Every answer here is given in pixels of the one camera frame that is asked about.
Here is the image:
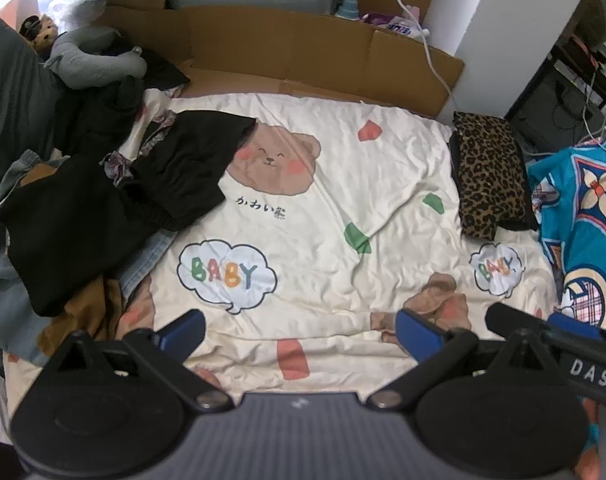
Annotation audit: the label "cluttered black shelf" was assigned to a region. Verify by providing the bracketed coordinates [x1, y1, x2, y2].
[503, 30, 606, 153]

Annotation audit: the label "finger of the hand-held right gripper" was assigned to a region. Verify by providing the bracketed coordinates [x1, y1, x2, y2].
[550, 312, 604, 341]
[485, 302, 550, 336]

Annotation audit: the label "white cable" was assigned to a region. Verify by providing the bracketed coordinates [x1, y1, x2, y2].
[383, 0, 458, 108]

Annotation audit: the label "grey pillow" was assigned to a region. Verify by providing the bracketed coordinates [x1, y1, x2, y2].
[0, 0, 64, 216]

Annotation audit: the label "brown garment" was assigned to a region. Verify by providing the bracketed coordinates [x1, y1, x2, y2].
[23, 162, 128, 361]

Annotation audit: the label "person's right hand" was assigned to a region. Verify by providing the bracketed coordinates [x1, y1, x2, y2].
[579, 399, 604, 480]

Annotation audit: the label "blue patterned cloth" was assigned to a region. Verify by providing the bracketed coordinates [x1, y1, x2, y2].
[527, 144, 606, 333]

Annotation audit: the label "black jacket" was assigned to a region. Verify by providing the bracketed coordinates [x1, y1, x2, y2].
[55, 76, 151, 158]

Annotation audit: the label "grey plush toy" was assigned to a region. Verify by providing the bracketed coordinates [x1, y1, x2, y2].
[44, 26, 150, 92]

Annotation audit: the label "printed bear blanket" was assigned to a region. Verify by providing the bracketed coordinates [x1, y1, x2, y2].
[3, 91, 564, 398]

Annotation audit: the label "black cloth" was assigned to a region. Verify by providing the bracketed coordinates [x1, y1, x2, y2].
[143, 49, 192, 92]

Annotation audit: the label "purple detergent pouch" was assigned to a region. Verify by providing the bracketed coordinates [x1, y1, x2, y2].
[362, 7, 424, 37]

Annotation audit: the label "teddy bear with cap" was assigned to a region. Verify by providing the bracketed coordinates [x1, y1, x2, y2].
[19, 14, 60, 55]

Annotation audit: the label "brown cardboard sheet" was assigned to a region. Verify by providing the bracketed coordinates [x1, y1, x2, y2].
[98, 4, 466, 121]

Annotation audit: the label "denim jeans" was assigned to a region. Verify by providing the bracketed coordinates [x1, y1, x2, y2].
[0, 150, 178, 366]

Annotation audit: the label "black floral trim garment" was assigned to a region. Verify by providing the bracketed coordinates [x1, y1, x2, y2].
[0, 110, 184, 318]

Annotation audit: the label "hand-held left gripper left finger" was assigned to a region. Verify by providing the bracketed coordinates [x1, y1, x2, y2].
[58, 309, 234, 414]

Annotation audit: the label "leopard print garment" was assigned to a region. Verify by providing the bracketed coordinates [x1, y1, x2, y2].
[449, 110, 540, 242]

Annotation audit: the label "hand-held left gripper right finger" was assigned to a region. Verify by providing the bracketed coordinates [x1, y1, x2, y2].
[367, 308, 548, 414]

